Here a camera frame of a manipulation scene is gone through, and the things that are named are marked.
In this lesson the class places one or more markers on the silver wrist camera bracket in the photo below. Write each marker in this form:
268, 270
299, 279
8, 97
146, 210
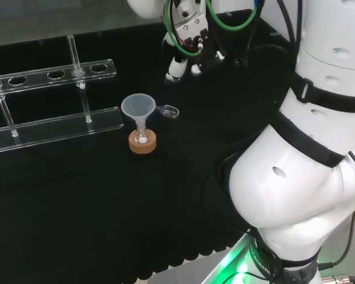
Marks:
192, 25

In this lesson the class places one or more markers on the clear acrylic funnel stand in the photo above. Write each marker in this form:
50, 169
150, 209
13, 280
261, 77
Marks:
56, 130

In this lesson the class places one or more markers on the small round-bottom glass flask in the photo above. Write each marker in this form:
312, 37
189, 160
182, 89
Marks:
142, 138

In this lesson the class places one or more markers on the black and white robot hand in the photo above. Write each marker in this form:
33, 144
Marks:
177, 68

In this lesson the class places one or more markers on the clear plastic funnel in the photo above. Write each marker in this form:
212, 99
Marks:
137, 104

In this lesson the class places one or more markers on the black cloth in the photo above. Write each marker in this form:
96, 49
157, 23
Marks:
91, 201

